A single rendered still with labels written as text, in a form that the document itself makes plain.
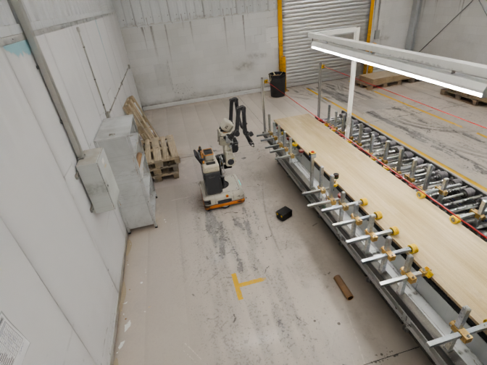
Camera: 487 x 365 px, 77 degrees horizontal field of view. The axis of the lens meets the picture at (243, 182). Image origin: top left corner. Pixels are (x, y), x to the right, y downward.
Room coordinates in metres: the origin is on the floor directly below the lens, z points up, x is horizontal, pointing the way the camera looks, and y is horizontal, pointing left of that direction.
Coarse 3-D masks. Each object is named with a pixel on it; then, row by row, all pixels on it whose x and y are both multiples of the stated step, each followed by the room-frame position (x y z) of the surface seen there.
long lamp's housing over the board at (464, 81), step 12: (324, 48) 3.74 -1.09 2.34; (336, 48) 3.50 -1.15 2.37; (348, 48) 3.37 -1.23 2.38; (372, 60) 2.83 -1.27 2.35; (384, 60) 2.69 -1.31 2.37; (396, 60) 2.59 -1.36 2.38; (408, 72) 2.37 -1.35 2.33; (420, 72) 2.25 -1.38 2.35; (432, 72) 2.16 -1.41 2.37; (444, 72) 2.08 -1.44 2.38; (456, 72) 2.05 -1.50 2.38; (456, 84) 1.93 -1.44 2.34; (468, 84) 1.85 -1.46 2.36; (480, 84) 1.78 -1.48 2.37
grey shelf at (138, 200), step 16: (112, 128) 4.06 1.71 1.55; (128, 128) 3.99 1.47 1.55; (96, 144) 3.66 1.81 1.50; (112, 144) 3.70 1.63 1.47; (128, 144) 4.15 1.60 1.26; (112, 160) 3.68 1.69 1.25; (128, 160) 3.72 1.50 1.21; (144, 160) 4.61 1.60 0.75; (128, 176) 3.71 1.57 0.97; (144, 176) 4.49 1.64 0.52; (128, 192) 3.69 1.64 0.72; (144, 192) 3.73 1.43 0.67; (128, 208) 3.68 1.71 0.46; (144, 208) 3.72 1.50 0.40; (128, 224) 3.67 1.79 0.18; (144, 224) 3.71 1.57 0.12
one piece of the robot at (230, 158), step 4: (220, 132) 4.28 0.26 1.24; (224, 132) 4.27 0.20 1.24; (220, 136) 4.22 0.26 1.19; (224, 136) 4.23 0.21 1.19; (220, 140) 4.28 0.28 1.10; (224, 140) 4.29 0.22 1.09; (220, 144) 4.28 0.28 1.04; (224, 144) 4.29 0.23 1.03; (228, 144) 4.30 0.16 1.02; (224, 148) 4.30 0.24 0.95; (228, 148) 4.31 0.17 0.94; (224, 152) 4.36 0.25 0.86; (228, 152) 4.27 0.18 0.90; (232, 152) 4.28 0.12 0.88; (224, 156) 4.38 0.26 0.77; (228, 156) 4.26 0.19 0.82; (232, 156) 4.28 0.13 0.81; (228, 160) 4.26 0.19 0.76; (232, 160) 4.27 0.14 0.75; (228, 164) 4.26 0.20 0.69; (232, 164) 4.27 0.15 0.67
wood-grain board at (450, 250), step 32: (288, 128) 4.95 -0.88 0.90; (320, 128) 4.80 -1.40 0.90; (320, 160) 3.70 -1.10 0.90; (352, 160) 3.60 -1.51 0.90; (352, 192) 2.86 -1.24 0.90; (384, 192) 2.80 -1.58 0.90; (416, 192) 2.73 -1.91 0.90; (384, 224) 2.27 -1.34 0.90; (416, 224) 2.22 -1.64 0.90; (448, 224) 2.17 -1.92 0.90; (416, 256) 1.82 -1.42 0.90; (448, 256) 1.78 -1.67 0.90; (480, 256) 1.74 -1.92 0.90; (448, 288) 1.47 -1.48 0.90; (480, 288) 1.44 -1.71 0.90; (480, 320) 1.20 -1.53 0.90
